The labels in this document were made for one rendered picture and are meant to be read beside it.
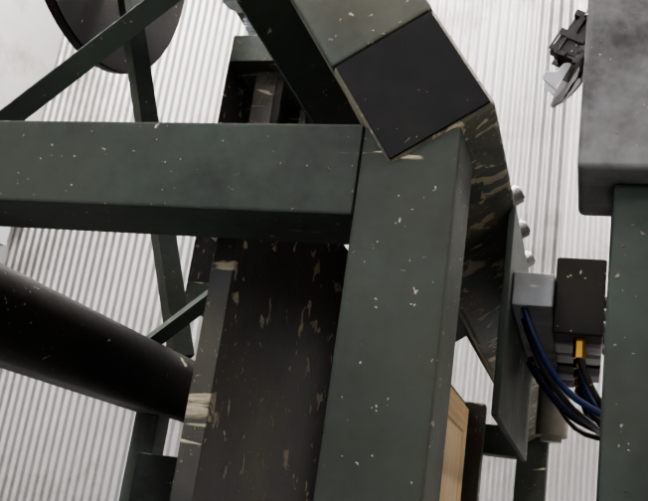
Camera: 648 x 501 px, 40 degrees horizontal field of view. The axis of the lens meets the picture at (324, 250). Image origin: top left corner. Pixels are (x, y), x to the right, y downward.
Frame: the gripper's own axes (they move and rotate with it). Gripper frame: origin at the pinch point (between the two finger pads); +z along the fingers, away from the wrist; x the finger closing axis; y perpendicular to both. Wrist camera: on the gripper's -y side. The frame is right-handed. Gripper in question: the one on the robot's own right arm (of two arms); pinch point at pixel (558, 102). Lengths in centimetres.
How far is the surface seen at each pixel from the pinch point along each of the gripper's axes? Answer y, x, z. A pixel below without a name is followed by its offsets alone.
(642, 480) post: -54, 95, 64
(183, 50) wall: 319, -276, -41
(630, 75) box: -37, 98, 35
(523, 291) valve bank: -32, 71, 51
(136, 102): 84, 5, 45
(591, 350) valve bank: -41, 61, 51
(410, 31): -17, 99, 40
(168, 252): 54, 4, 70
